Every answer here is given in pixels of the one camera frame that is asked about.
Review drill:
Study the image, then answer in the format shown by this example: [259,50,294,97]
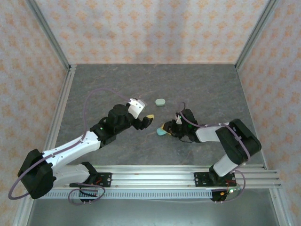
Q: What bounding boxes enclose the shiny metal sheet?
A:
[25,199,283,226]

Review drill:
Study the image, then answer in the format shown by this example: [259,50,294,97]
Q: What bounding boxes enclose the perforated metal cable tray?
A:
[44,190,214,200]

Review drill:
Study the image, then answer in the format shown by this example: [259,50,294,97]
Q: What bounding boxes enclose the aluminium left corner post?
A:
[25,0,71,70]

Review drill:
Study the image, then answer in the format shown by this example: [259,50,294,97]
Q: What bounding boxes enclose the small wire bundle with LED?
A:
[220,180,244,197]

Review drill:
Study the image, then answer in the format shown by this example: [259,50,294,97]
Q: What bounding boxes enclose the purple cable loop, right base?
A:
[215,169,246,204]

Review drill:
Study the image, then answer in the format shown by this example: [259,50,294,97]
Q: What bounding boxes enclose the purple cable loop, left base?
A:
[67,183,106,206]

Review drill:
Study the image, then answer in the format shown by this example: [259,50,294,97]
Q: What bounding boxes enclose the aluminium right corner post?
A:
[235,0,281,69]

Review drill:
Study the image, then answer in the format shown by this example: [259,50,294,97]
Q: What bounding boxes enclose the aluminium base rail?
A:
[53,164,282,189]

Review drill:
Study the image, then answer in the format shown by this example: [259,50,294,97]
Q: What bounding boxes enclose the aluminium floor rail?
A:
[13,65,77,226]
[235,65,293,226]

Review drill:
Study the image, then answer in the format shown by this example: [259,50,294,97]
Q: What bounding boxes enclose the aluminium corner post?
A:
[235,0,281,69]
[25,0,71,70]

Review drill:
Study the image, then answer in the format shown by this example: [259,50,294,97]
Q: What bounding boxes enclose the aluminium right floor rail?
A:
[235,65,293,226]

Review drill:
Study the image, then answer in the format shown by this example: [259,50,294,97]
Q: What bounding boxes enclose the aluminium left floor rail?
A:
[13,65,77,226]

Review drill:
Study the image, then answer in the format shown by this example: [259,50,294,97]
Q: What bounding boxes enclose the purple cable loop, base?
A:
[67,183,106,206]
[215,169,246,204]

